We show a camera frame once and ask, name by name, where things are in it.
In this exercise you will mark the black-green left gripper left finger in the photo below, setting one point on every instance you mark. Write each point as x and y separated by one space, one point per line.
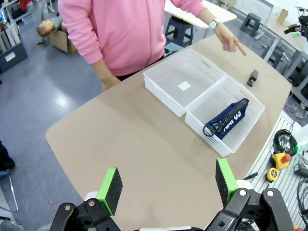
111 190

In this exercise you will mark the black-green left gripper right finger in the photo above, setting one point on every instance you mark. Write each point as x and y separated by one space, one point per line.
227 178

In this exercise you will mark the blue zipper pencil case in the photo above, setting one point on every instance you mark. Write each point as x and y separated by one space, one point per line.
232 120

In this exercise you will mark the person's right forearm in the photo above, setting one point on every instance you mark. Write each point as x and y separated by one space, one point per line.
102 68

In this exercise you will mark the person's left forearm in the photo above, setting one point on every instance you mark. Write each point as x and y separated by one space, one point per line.
207 16

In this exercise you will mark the person's left hand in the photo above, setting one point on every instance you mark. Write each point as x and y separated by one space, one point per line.
227 38

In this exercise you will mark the black marker pen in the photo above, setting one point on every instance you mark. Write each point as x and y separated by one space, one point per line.
250 175

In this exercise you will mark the white perforated plastic basket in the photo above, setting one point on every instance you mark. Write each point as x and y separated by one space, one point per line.
216 144

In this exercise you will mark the yellow tape measure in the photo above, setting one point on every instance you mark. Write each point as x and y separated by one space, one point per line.
272 174

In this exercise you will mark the white slatted metal platform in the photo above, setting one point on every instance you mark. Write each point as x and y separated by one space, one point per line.
276 190

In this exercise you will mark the yellow emergency stop button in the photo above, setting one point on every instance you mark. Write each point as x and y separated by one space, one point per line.
280 160

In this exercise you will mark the black stapler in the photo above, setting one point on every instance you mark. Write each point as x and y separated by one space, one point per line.
252 78

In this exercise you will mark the black bag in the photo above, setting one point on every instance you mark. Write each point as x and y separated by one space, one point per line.
5 156

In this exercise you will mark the white basket with square sticker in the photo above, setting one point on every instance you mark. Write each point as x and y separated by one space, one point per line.
154 83

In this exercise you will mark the white wristwatch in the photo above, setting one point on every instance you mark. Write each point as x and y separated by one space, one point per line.
214 24

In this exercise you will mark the black plastic stool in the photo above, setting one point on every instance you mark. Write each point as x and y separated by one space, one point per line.
179 30
251 22

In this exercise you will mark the large cardboard box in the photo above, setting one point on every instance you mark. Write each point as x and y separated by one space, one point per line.
60 42

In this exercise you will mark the pink hoodie person torso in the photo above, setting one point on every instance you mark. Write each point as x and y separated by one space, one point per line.
125 29

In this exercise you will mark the white background table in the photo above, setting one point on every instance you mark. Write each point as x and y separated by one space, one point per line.
226 14

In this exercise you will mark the black lab equipment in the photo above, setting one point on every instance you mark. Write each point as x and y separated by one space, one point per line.
294 29

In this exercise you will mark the grey crate with paper rolls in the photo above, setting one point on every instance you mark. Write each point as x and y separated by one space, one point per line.
12 54

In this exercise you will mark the small cardboard box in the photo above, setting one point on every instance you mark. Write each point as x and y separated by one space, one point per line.
283 16

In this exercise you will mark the background person legs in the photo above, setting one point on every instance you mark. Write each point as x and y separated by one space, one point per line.
44 8

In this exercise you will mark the metal chair frame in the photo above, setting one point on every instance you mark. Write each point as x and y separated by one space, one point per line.
12 192

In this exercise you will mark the grey metal frame desk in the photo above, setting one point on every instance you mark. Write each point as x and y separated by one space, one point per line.
297 65

